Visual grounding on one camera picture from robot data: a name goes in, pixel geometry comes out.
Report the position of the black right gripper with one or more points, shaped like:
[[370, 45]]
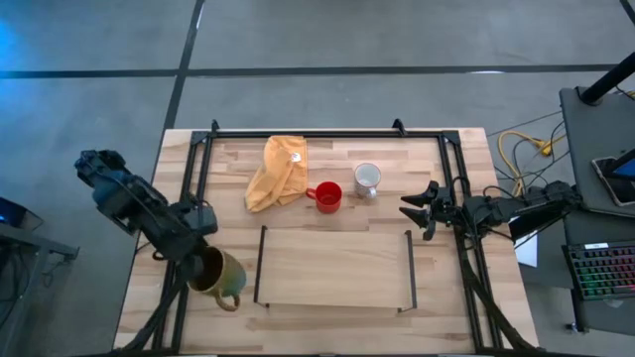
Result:
[[446, 208]]

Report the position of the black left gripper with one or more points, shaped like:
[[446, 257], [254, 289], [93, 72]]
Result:
[[186, 245]]

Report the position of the large green brown mug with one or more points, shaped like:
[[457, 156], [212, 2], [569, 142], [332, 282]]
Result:
[[229, 277]]

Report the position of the white patterned mug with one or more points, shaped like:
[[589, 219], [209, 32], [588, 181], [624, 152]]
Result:
[[367, 178]]

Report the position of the small red mug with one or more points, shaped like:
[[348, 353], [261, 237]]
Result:
[[328, 198]]

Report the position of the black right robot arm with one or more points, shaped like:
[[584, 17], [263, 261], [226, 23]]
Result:
[[501, 208]]

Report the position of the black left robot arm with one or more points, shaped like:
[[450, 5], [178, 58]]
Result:
[[129, 198]]

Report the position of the white paper sheet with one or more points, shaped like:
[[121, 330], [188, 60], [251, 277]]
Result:
[[528, 254]]

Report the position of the black slanted bar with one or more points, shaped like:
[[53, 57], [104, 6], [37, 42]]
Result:
[[538, 223]]

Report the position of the orange cloth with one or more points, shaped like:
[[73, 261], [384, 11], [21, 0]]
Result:
[[278, 173]]

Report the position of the grey metal stand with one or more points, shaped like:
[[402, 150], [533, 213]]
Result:
[[30, 248]]

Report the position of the grey side table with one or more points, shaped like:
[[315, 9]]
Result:
[[590, 149]]

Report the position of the dark device with blue light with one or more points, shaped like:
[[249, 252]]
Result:
[[17, 215]]

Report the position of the backlit black keyboard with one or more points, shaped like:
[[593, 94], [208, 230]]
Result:
[[602, 270]]

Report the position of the blue screen tablet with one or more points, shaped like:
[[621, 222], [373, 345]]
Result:
[[627, 168]]

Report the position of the dark keyboard desk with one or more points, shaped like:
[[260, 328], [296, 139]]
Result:
[[600, 315]]

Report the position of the black round pole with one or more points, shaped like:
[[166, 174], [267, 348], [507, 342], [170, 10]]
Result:
[[607, 82]]

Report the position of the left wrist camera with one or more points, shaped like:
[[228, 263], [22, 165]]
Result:
[[202, 218]]

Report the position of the black metal table frame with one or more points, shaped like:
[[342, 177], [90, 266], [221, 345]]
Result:
[[322, 134]]

